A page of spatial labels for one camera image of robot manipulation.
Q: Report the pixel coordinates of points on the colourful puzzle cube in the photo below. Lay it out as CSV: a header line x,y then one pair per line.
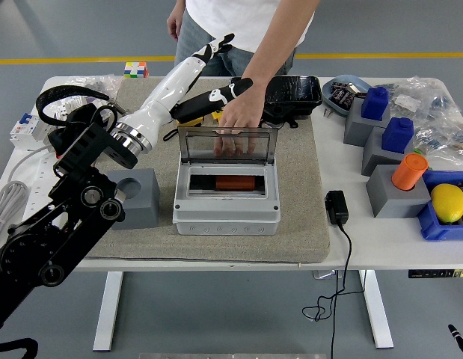
x,y
135,70

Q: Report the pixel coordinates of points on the person's left hand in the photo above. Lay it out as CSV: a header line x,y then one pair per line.
x,y
242,110

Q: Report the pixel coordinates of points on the white power strip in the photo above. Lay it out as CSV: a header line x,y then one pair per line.
x,y
40,183

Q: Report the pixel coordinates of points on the clear bag of small parts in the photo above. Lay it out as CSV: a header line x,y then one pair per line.
x,y
104,80

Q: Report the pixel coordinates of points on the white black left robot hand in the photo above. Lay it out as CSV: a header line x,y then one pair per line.
x,y
164,93

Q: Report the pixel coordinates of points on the smoky transparent box lid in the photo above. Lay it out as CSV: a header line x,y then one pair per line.
x,y
193,149

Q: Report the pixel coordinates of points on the yellow lemon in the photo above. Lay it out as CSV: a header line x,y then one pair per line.
x,y
448,203

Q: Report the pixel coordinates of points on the orange cylinder battery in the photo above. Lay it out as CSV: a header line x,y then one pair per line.
x,y
408,172
235,183

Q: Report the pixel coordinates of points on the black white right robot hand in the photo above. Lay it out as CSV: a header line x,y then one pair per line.
x,y
454,332

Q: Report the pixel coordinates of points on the grey block with round hole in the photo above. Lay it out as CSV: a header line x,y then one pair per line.
x,y
141,209

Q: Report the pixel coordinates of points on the person's right hand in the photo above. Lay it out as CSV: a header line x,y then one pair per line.
x,y
175,24

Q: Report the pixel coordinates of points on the black table control panel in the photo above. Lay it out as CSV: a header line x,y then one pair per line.
x,y
433,273

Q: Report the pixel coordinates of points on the light blue dish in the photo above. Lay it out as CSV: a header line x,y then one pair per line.
x,y
347,79

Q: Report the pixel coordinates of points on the black plastic tray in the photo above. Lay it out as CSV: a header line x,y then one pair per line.
x,y
294,91

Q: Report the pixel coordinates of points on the grey block holder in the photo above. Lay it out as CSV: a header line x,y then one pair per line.
x,y
392,203
373,157
356,129

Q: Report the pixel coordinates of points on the black power adapter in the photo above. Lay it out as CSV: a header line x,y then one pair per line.
x,y
337,207

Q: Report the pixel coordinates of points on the small silver piece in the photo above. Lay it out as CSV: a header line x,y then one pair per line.
x,y
354,89

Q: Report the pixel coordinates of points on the clear bags of components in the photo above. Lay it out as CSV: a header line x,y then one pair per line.
x,y
433,108

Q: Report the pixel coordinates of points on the person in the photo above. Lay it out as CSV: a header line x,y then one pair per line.
x,y
246,18

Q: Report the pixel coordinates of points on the person's right forearm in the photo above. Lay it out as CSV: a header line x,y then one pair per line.
x,y
180,5

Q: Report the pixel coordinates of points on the blue block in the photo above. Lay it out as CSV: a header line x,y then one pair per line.
x,y
397,134
375,102

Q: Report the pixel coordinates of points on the dark component packet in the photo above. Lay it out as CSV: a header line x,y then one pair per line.
x,y
339,86
343,99

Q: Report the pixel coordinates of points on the metal bracket under table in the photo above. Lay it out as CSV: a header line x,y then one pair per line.
x,y
322,275

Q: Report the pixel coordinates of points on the grey-brown table mat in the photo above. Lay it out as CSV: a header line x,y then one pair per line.
x,y
216,250

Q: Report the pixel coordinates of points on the grey electrical enclosure box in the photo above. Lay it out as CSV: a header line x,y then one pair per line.
x,y
225,220

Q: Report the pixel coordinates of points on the blue plastic bin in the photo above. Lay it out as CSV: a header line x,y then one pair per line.
x,y
433,230

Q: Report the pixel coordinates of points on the black cloth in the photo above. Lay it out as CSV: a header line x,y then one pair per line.
x,y
53,140

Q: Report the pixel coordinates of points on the small metal clip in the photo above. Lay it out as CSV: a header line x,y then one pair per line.
x,y
327,112

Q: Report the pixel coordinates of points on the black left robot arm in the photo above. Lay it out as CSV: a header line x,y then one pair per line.
x,y
48,239

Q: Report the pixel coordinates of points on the person's left forearm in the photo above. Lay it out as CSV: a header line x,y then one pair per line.
x,y
279,41

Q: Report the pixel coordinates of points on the small green object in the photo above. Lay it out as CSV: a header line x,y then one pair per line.
x,y
419,151

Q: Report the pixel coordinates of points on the white blue circuit breaker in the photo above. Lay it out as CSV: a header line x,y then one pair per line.
x,y
25,129

